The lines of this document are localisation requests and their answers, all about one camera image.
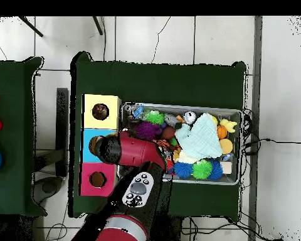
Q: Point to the purple spiky ball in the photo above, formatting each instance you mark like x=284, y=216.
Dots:
x=147, y=130

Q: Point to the green fuzzy monster toy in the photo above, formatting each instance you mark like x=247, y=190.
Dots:
x=202, y=169

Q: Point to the green spiky ball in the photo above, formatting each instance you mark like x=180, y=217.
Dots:
x=155, y=118

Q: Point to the mint green knitted cloth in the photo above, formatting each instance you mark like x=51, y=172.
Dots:
x=200, y=136

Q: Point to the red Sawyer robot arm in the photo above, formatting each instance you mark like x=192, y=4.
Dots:
x=140, y=150

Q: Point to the pale orange round sponge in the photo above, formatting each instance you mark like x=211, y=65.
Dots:
x=226, y=146

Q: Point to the green covered side table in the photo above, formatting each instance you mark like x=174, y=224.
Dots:
x=10, y=100

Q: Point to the large blue spiky ball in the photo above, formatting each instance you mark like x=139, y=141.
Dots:
x=183, y=169

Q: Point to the dark green table cloth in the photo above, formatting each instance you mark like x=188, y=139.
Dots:
x=155, y=80

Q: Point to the small orange basketball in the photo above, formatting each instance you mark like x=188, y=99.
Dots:
x=221, y=132

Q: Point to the black tripod leg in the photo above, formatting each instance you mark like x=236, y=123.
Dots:
x=30, y=26
x=98, y=25

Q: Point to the clear shallow bin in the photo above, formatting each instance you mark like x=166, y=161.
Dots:
x=230, y=177

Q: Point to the crushed plastic water bottle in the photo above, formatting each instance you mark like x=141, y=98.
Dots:
x=132, y=111

